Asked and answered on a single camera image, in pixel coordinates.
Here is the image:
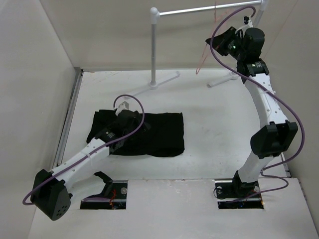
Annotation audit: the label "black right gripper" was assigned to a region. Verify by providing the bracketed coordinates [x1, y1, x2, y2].
[206, 27, 246, 62]

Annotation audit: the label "pink clothes hanger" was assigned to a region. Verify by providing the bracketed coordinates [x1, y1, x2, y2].
[195, 1, 225, 75]

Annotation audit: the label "black trousers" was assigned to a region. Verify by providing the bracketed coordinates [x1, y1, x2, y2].
[86, 109, 185, 158]

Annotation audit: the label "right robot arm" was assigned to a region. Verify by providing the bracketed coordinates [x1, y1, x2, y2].
[205, 27, 298, 199]

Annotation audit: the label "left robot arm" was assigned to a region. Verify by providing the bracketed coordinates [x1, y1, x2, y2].
[30, 110, 148, 221]

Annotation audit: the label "white clothes rack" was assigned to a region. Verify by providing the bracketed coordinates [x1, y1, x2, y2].
[130, 0, 268, 96]

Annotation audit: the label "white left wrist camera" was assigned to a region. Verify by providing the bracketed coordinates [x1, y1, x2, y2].
[114, 101, 130, 116]

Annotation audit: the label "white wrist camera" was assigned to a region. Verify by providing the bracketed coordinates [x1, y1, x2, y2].
[235, 16, 253, 34]
[114, 101, 130, 116]

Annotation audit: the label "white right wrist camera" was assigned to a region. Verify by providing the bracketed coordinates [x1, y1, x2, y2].
[235, 16, 253, 34]

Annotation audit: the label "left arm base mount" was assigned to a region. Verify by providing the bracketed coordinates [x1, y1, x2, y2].
[80, 181, 128, 210]

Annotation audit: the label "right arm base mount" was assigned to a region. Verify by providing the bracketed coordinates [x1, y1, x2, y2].
[213, 180, 264, 210]

